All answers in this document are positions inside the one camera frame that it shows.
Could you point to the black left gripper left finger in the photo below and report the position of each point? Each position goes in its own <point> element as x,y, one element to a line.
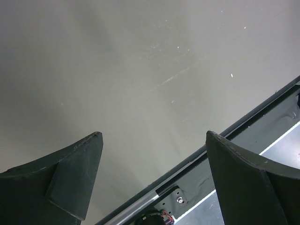
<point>53,190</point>

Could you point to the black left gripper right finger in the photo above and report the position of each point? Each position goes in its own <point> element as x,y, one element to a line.
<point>248,192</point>

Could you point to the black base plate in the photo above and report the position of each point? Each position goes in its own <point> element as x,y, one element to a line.
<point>177,191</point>

